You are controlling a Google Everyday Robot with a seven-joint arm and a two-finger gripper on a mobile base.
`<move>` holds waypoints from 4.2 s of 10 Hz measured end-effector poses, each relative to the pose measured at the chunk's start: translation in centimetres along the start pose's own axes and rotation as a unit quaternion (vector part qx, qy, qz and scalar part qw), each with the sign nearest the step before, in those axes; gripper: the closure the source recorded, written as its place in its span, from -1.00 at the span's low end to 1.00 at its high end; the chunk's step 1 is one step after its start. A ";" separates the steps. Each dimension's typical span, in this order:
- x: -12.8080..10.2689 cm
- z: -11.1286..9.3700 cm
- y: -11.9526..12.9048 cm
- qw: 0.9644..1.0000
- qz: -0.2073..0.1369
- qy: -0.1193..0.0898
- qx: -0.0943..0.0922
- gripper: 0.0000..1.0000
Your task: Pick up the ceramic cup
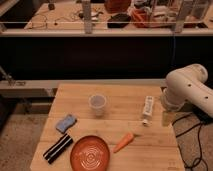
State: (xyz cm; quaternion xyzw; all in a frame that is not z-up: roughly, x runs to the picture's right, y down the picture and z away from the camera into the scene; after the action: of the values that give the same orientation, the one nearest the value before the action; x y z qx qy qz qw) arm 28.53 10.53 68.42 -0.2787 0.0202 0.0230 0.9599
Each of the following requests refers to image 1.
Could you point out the pale gripper body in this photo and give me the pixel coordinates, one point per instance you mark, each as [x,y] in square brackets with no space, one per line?
[167,118]

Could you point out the translucent white cup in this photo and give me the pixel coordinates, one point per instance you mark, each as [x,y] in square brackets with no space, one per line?
[97,104]

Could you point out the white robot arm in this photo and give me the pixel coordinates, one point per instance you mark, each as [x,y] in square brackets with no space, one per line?
[186,84]

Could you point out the white tube with cap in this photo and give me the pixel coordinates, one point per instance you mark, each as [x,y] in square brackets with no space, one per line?
[147,110]

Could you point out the orange toy carrot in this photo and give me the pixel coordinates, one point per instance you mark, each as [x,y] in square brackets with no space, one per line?
[123,142]

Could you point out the orange ribbed plate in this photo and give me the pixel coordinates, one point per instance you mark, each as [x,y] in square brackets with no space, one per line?
[90,153]

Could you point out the blue sponge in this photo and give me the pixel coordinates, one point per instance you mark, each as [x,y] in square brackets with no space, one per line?
[66,123]

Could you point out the black bowl on bench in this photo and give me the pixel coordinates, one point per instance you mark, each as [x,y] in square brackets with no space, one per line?
[119,20]

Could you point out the grey metal post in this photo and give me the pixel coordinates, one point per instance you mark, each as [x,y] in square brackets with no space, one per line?
[86,6]

